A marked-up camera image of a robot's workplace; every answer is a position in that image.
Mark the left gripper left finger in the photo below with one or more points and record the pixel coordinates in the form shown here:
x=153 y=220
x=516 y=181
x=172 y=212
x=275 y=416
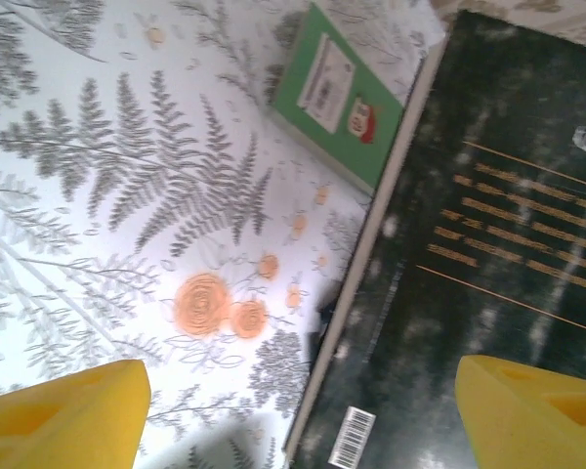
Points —
x=54 y=420

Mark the black book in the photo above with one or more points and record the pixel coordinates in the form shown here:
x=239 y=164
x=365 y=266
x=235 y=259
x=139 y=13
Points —
x=469 y=317

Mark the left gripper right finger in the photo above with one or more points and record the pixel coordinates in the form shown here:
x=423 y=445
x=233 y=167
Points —
x=532 y=430

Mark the green book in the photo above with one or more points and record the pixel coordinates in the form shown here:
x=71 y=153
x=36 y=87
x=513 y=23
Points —
x=312 y=146

